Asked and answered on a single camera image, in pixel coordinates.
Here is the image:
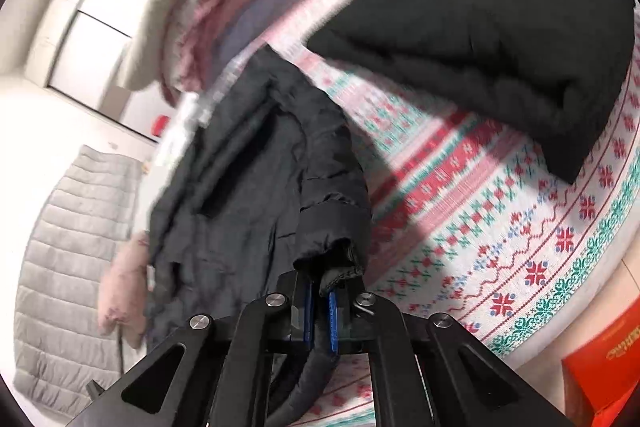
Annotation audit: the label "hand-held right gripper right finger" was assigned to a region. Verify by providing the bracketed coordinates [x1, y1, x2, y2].
[326, 279, 576, 427]

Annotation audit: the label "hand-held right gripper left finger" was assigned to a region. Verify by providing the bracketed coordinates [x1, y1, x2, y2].
[69, 272, 316, 427]

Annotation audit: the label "dark grey padded jacket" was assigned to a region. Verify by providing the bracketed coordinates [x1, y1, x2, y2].
[144, 44, 373, 427]

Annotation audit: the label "pink and grey folded clothes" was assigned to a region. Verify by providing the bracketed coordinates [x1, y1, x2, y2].
[117, 0, 401, 105]

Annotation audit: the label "patterned knit blanket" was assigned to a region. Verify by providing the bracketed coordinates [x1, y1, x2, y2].
[165, 0, 640, 427]

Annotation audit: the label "pink plush cloth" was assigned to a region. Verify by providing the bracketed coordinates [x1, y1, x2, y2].
[97, 229, 153, 350]

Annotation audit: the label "grey quilted jacket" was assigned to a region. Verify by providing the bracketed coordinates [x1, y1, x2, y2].
[12, 144, 146, 403]

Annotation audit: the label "red paper bag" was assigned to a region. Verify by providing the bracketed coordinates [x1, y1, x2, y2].
[561, 307, 640, 427]

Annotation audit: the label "black folded garment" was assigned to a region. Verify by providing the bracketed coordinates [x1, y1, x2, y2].
[304, 0, 637, 184]

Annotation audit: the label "white wardrobe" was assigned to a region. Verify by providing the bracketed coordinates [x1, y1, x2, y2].
[0, 0, 176, 142]

